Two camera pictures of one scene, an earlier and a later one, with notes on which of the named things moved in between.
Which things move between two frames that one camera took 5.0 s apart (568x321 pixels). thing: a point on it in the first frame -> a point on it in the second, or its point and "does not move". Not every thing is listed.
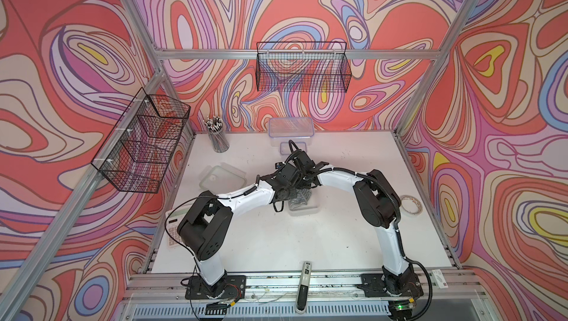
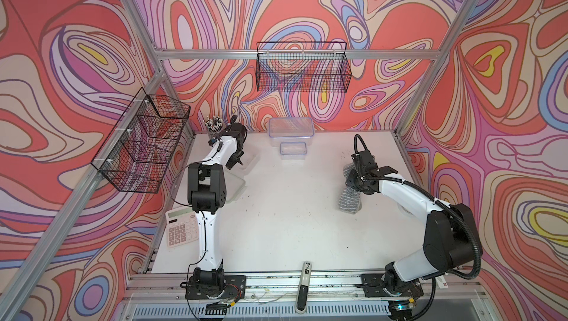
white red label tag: (438, 277) does not move
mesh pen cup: (217, 136) does not move
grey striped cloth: (303, 195) -> (350, 200)
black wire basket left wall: (135, 156) does not move
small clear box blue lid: (285, 149) does not move
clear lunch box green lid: (312, 208) -> (249, 159)
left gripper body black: (291, 193) -> (234, 159)
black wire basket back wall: (302, 66) does not move
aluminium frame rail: (297, 54) does not move
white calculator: (173, 219) does not move
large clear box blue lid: (291, 129) does not move
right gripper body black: (302, 174) -> (354, 180)
